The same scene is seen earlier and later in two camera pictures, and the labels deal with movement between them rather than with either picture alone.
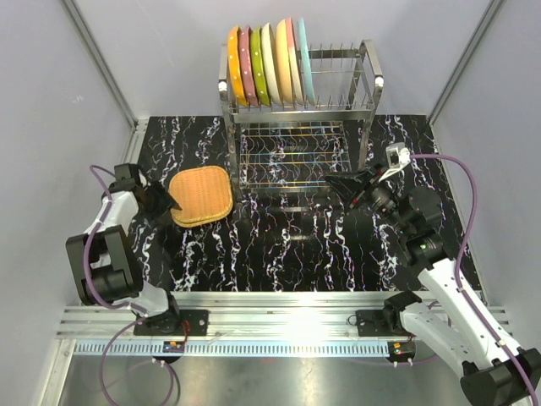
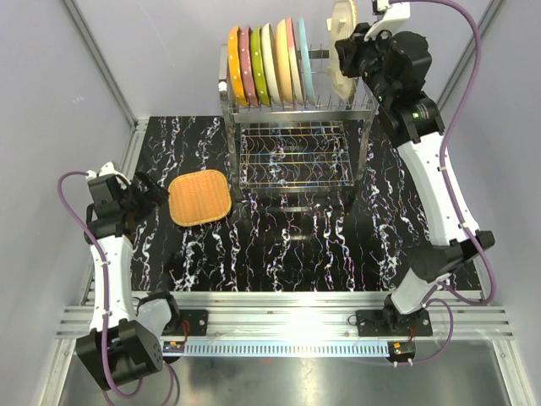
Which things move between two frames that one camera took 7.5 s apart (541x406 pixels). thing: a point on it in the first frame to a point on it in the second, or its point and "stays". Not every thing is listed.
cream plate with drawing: x=270 y=65 stays
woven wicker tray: x=204 y=193 to x=341 y=25
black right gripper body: x=384 y=200 to x=364 y=59
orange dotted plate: x=236 y=69 stays
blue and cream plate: x=307 y=63 stays
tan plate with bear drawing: x=283 y=63 stays
